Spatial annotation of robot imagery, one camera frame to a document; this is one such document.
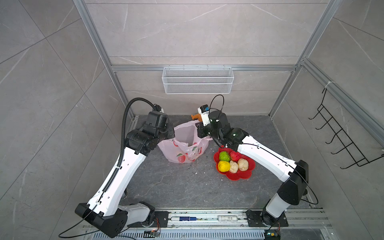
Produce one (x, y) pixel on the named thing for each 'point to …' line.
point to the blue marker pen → (187, 218)
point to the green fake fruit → (224, 156)
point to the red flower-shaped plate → (216, 160)
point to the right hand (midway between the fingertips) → (195, 123)
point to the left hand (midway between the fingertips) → (170, 125)
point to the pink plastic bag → (186, 146)
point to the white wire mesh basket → (197, 80)
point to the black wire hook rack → (360, 160)
